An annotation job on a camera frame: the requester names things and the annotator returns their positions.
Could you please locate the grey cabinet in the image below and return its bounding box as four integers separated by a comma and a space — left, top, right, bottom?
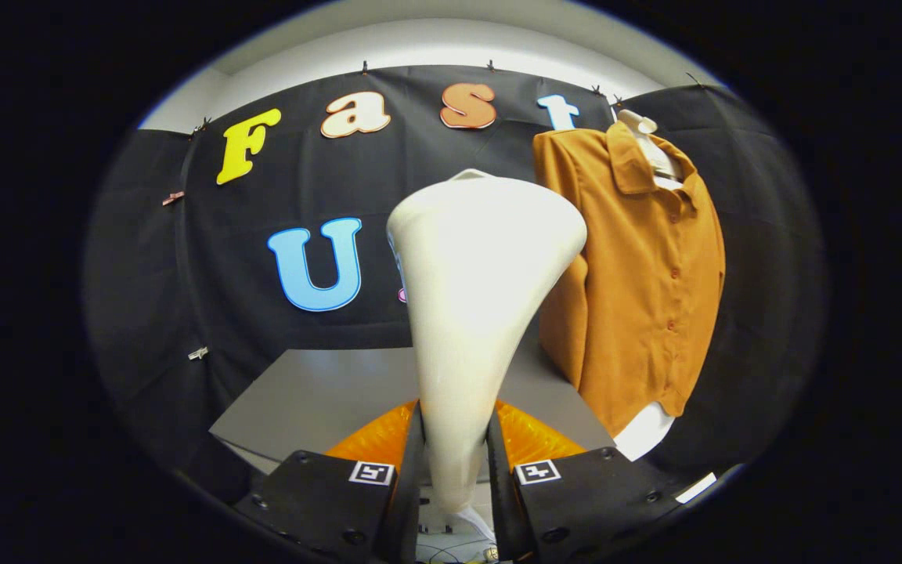
210, 337, 616, 475

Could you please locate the white mannequin torso hanger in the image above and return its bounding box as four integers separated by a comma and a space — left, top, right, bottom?
614, 110, 687, 461

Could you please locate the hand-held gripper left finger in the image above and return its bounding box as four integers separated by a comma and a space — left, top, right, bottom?
233, 399, 426, 564

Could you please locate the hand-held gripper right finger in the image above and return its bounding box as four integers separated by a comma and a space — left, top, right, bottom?
486, 399, 684, 563

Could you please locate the white garment steamer hose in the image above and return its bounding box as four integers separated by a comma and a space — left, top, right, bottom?
451, 505, 496, 545

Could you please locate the row of black cloth clips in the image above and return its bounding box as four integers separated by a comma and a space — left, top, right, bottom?
191, 59, 706, 136

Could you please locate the white garment steamer head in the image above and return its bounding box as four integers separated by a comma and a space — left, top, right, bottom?
386, 168, 588, 514

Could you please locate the orange button-up shirt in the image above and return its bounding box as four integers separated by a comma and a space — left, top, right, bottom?
533, 120, 726, 438

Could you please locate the black backdrop cloth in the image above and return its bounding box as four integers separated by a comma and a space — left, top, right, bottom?
83, 65, 824, 502

